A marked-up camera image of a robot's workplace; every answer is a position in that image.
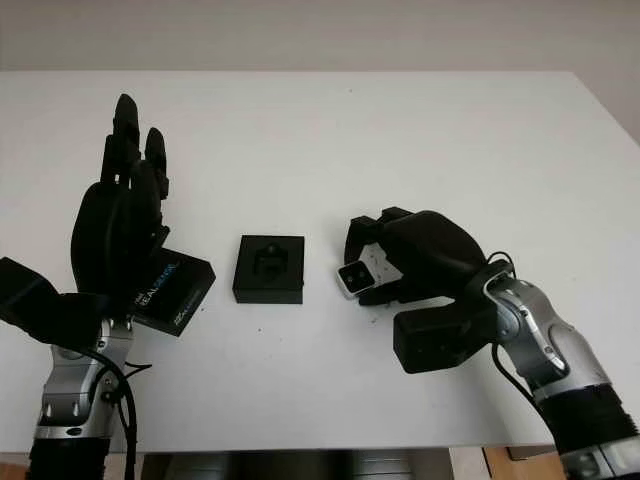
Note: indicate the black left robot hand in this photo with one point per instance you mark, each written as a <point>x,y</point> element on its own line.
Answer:
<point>110,240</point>

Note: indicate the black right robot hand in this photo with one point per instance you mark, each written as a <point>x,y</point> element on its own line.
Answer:
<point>430,250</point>

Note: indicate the black RealSense box lid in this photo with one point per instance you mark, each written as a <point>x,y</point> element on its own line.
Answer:
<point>175,285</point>

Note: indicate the small silver depth camera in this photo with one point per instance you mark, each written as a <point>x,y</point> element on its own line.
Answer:
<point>356,279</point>

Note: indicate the black box base with foam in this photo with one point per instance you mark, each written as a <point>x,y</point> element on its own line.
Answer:
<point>270,290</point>

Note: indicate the dark grey robot torso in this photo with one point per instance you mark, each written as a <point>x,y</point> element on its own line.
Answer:
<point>300,466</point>

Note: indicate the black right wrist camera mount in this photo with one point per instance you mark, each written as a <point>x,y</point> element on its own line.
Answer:
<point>435,340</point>

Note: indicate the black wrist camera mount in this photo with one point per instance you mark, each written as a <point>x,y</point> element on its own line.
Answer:
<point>35,300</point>
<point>435,340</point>

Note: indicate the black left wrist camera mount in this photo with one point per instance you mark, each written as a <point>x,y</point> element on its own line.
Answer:
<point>35,300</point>

